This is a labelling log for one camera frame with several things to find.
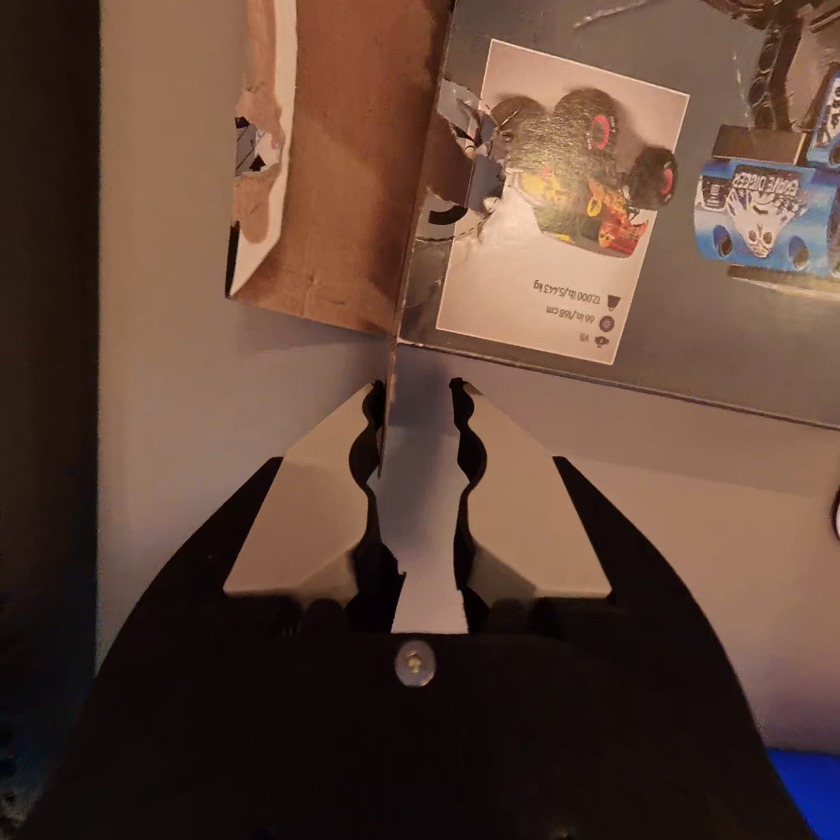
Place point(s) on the grey desk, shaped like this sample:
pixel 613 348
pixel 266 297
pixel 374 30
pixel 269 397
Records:
pixel 229 426

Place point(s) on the blue storage bin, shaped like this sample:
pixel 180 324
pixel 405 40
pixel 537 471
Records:
pixel 807 787

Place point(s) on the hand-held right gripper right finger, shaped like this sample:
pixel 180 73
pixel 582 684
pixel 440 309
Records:
pixel 531 525

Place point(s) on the black dotted mat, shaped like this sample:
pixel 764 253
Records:
pixel 46 328

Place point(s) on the dark toy truck box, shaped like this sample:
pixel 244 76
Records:
pixel 722 341

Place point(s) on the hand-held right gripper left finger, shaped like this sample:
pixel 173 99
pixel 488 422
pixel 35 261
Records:
pixel 295 525

